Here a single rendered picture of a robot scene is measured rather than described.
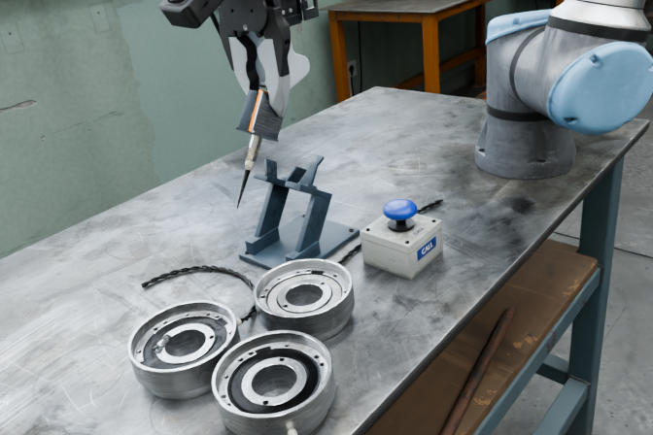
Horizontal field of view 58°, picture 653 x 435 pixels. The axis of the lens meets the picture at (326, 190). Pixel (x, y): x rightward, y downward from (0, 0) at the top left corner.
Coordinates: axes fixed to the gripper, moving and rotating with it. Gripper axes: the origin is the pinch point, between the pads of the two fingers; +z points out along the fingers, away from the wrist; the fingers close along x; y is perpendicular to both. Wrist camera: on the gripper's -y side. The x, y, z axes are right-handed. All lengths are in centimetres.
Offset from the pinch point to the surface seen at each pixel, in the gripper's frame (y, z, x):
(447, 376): 14.3, 45.0, -14.1
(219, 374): -21.9, 16.3, -12.8
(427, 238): 6.6, 16.2, -16.6
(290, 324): -13.1, 16.8, -13.1
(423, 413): 6.4, 45.0, -14.8
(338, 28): 171, 32, 132
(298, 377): -17.7, 17.0, -18.5
